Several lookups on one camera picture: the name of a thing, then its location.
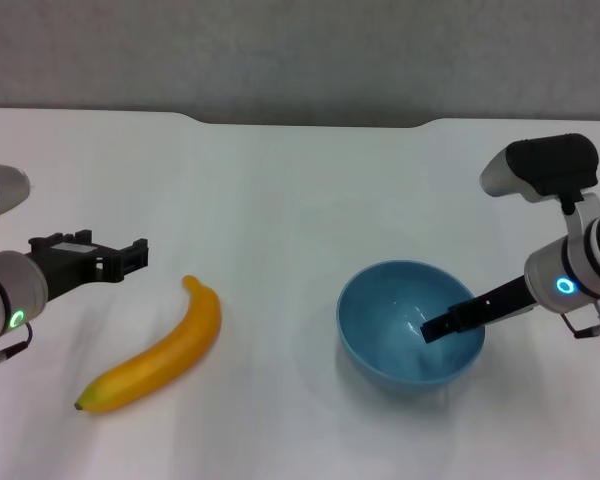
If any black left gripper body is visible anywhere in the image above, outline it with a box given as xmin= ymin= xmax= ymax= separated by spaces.
xmin=27 ymin=233 xmax=109 ymax=303

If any right wrist camera housing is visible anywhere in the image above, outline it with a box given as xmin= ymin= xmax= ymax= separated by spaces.
xmin=480 ymin=133 xmax=600 ymax=205

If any blue bowl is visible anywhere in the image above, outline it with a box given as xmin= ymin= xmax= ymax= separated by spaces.
xmin=335 ymin=259 xmax=486 ymax=394

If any yellow banana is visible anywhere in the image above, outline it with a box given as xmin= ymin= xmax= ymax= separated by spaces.
xmin=74 ymin=274 xmax=223 ymax=415

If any left arm connector cable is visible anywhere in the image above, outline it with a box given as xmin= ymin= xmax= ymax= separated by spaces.
xmin=0 ymin=322 xmax=34 ymax=379

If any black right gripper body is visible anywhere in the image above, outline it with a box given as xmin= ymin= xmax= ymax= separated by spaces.
xmin=472 ymin=273 xmax=537 ymax=327

